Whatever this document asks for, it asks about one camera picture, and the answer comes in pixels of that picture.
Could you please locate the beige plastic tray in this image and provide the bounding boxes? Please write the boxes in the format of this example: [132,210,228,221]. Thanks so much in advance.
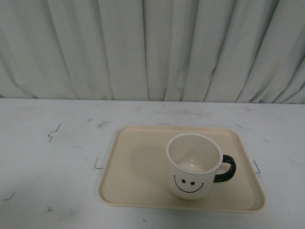
[99,125,265,213]

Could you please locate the white pleated curtain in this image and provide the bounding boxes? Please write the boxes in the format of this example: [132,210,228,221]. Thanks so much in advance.
[0,0,305,104]

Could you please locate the white smiley mug black handle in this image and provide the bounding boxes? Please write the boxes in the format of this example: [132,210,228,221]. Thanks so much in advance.
[166,133,236,200]

